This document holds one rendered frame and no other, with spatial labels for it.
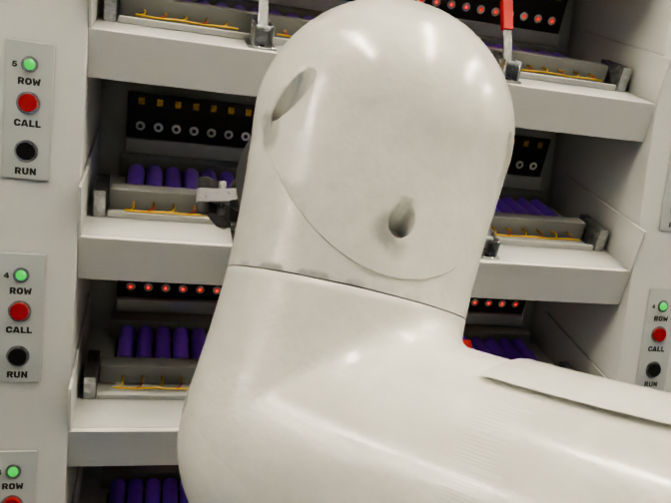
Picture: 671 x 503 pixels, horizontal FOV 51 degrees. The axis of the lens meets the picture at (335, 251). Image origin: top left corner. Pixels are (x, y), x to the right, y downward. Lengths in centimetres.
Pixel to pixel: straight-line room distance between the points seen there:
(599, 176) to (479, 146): 69
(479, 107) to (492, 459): 13
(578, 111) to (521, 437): 66
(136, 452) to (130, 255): 20
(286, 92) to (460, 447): 14
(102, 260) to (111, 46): 20
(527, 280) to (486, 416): 61
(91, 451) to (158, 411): 7
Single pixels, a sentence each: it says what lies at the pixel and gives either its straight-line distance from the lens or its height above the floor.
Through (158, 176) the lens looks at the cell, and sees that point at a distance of 81.
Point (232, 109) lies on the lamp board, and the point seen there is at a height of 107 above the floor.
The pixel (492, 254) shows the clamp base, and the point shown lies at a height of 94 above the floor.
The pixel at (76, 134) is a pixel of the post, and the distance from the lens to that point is 70.
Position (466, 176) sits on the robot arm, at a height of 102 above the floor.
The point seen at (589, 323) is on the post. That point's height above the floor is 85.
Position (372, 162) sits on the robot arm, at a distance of 25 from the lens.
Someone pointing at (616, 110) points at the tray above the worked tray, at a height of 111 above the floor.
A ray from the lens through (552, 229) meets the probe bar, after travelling 90.
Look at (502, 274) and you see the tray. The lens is 80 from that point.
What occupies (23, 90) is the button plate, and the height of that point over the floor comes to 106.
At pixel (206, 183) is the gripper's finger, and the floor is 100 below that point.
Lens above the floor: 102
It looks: 7 degrees down
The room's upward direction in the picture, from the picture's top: 5 degrees clockwise
